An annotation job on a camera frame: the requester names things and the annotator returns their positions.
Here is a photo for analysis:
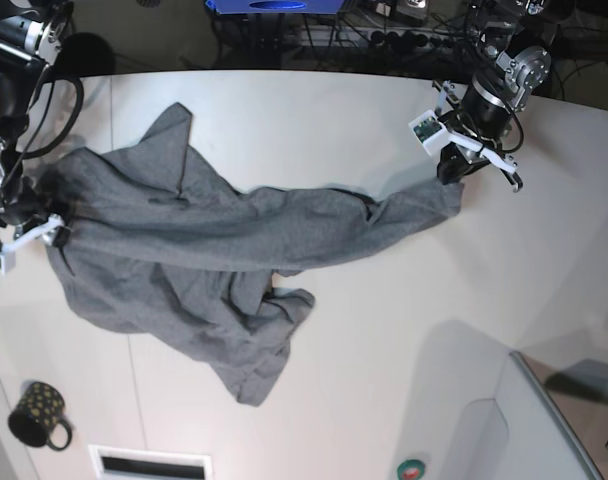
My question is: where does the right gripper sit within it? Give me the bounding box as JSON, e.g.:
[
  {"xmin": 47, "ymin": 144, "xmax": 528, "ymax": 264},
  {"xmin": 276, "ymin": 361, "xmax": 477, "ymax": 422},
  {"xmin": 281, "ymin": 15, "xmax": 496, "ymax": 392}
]
[{"xmin": 1, "ymin": 187, "xmax": 70, "ymax": 248}]

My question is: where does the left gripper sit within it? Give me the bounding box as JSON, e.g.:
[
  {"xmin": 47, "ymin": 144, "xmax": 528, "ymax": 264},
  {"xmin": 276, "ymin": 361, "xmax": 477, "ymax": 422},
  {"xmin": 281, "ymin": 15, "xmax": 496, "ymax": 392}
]
[{"xmin": 436, "ymin": 79, "xmax": 511, "ymax": 185}]

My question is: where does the grey t-shirt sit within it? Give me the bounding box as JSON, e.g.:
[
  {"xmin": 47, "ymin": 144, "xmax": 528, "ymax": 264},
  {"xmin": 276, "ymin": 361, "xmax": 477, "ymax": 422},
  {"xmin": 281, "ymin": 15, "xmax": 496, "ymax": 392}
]
[{"xmin": 37, "ymin": 103, "xmax": 464, "ymax": 407}]

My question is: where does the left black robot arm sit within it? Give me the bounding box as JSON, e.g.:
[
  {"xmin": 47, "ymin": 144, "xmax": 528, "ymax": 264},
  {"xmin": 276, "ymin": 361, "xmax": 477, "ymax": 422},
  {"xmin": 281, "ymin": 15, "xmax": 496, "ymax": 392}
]
[{"xmin": 433, "ymin": 1, "xmax": 552, "ymax": 185}]

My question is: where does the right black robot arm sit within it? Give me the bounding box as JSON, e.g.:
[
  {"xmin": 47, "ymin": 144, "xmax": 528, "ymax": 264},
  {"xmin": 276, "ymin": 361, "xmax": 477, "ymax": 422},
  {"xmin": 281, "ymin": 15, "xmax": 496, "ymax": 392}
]
[{"xmin": 0, "ymin": 1, "xmax": 84, "ymax": 247}]

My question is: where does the black power strip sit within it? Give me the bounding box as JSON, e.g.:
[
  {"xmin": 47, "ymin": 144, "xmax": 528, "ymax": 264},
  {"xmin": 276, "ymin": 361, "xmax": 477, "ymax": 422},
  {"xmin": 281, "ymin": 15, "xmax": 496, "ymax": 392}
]
[{"xmin": 368, "ymin": 29, "xmax": 463, "ymax": 55}]

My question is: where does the black mug with yellow pattern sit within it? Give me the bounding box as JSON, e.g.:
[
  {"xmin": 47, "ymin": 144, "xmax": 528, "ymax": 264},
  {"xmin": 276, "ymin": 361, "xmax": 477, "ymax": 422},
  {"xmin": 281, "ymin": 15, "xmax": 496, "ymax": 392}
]
[{"xmin": 7, "ymin": 382, "xmax": 73, "ymax": 452}]

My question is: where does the white slotted panel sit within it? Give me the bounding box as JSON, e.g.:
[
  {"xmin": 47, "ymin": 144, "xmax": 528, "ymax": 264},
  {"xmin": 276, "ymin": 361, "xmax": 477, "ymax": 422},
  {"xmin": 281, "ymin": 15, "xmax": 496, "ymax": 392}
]
[{"xmin": 88, "ymin": 445, "xmax": 214, "ymax": 480}]

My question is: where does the blue box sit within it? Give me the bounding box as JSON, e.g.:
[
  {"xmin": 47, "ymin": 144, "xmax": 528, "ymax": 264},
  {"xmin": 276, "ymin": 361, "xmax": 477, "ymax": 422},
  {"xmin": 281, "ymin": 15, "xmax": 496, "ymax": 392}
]
[{"xmin": 205, "ymin": 0, "xmax": 344, "ymax": 15}]

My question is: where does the red green round button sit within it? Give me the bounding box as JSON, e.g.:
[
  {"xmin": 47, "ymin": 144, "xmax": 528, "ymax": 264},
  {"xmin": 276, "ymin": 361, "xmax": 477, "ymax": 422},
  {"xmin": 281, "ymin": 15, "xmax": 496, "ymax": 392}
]
[{"xmin": 395, "ymin": 457, "xmax": 427, "ymax": 480}]

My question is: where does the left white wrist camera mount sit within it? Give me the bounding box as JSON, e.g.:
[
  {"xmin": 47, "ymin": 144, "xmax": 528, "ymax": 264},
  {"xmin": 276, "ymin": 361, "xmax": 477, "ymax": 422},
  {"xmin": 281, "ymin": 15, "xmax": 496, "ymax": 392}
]
[{"xmin": 409, "ymin": 80, "xmax": 523, "ymax": 192}]

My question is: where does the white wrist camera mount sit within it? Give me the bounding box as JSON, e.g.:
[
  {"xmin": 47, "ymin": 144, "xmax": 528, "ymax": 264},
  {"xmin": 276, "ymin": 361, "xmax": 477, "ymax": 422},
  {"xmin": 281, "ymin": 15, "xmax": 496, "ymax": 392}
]
[
  {"xmin": 409, "ymin": 80, "xmax": 523, "ymax": 192},
  {"xmin": 0, "ymin": 214, "xmax": 66, "ymax": 274}
]

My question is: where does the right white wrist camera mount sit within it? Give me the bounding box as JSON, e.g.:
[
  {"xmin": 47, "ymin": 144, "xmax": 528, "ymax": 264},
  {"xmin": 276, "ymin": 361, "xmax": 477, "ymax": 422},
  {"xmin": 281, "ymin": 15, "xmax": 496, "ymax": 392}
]
[{"xmin": 0, "ymin": 214, "xmax": 66, "ymax": 274}]

